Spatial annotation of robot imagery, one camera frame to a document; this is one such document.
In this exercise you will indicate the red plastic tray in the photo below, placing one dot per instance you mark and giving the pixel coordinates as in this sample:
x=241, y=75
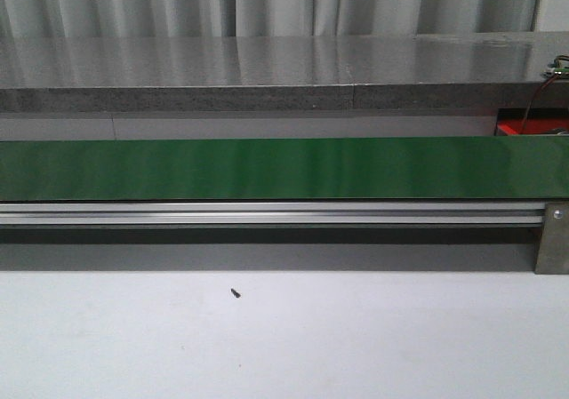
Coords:
x=539, y=121

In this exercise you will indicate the aluminium conveyor frame rail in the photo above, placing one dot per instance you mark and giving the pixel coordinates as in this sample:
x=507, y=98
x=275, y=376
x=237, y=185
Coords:
x=273, y=213

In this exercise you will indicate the steel conveyor end bracket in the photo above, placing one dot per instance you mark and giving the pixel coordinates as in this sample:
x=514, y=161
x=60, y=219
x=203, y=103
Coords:
x=552, y=258

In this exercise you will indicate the green conveyor belt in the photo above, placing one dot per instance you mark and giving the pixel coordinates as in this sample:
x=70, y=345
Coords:
x=515, y=167

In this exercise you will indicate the grey curtain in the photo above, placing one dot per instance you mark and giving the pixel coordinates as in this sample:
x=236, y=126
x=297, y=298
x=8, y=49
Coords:
x=126, y=18

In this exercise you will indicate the grey stone counter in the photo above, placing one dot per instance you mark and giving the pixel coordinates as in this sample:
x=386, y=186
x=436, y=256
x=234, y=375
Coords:
x=174, y=74

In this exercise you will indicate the small green circuit board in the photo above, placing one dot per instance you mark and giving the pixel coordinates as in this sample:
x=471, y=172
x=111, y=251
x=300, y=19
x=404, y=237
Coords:
x=558, y=69

